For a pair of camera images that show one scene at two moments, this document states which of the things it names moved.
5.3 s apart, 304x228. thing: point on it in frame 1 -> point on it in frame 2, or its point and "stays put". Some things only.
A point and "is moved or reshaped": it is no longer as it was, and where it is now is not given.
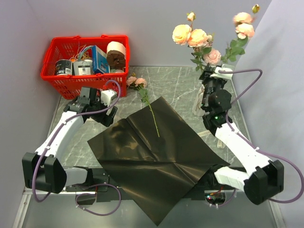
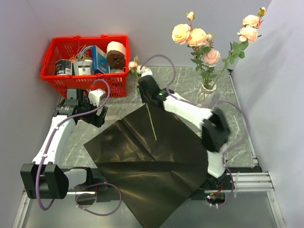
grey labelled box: [82, 68] stays put
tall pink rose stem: [245, 28] is moved or reshaped
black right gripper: [205, 76] -> [144, 99]
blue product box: [99, 61] stays put
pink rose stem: [140, 84] -> [135, 68]
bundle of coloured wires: [82, 53] stays put
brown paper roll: [116, 54] stays put
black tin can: [63, 67] stays put
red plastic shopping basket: [70, 87] stays put
